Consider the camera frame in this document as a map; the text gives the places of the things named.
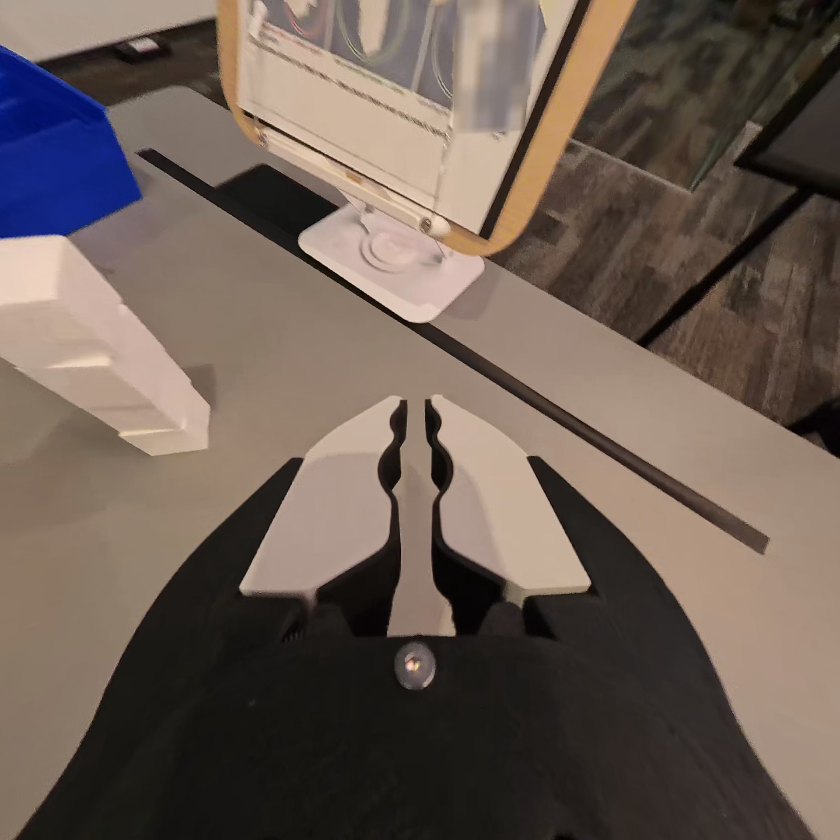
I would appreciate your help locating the printed instruction sheet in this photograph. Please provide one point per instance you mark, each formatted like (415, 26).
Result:
(367, 118)

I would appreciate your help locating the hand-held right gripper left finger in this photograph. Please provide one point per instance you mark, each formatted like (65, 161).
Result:
(315, 525)

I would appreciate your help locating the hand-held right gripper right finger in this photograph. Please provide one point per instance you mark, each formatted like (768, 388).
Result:
(512, 525)

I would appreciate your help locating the white foam cube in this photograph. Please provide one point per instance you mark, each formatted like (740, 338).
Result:
(151, 400)
(124, 354)
(39, 295)
(170, 439)

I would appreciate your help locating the blue plastic bin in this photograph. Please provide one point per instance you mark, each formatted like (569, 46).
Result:
(59, 144)

